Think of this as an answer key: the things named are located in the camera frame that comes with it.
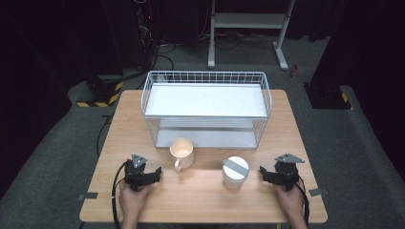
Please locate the cream mug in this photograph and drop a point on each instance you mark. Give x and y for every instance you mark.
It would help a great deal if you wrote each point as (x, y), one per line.
(182, 152)

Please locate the person's left hand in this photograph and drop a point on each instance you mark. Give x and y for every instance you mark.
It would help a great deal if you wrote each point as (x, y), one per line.
(132, 200)

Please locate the grey tape piece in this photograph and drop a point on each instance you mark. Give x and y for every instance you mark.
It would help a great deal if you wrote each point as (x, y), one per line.
(88, 196)
(318, 192)

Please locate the person's right hand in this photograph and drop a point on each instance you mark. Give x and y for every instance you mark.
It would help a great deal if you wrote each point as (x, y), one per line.
(291, 202)

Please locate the glass jar with white lid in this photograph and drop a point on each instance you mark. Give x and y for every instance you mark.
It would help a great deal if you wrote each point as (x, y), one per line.
(235, 173)

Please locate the black yellow striped stand base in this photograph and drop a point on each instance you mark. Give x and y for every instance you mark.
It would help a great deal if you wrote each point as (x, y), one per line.
(328, 95)
(102, 90)

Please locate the white metal stand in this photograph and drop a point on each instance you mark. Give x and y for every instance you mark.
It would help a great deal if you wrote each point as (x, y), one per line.
(248, 20)

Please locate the small red object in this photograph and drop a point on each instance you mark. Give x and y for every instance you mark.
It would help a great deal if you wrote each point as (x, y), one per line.
(294, 70)

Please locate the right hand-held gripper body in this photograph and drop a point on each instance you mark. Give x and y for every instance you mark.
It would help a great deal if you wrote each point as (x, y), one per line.
(287, 171)

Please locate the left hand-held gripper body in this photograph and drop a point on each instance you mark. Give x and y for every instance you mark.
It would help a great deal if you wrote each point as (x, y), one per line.
(135, 173)

